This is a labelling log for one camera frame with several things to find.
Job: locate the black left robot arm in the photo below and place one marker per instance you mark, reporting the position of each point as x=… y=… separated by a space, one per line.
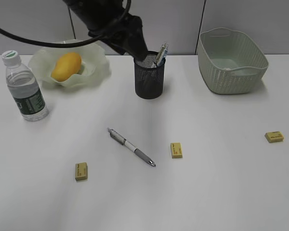
x=112 y=24

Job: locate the grey grip mechanical pencil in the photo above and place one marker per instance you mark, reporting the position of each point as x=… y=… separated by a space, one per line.
x=120 y=139

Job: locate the pale green woven basket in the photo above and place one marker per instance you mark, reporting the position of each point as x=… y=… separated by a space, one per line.
x=229 y=61

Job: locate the yellow mango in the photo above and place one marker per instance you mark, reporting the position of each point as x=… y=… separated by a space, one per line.
x=67 y=65

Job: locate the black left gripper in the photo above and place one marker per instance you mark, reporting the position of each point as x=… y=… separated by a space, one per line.
x=123 y=37

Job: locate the black mesh pen holder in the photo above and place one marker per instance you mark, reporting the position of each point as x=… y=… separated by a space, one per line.
x=149 y=80

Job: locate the pale green wavy plate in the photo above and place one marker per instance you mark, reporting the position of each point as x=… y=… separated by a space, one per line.
x=93 y=70

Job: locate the yellow eraser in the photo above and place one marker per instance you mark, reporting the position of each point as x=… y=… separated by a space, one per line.
x=275 y=136
x=81 y=171
x=176 y=150

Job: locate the blue grip mechanical pencil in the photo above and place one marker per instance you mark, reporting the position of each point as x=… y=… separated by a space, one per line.
x=162 y=54

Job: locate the clear water bottle green label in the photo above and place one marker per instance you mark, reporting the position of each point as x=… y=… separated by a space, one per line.
x=24 y=88

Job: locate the beige grip mechanical pencil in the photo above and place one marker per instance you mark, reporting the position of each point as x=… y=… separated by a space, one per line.
x=165 y=45

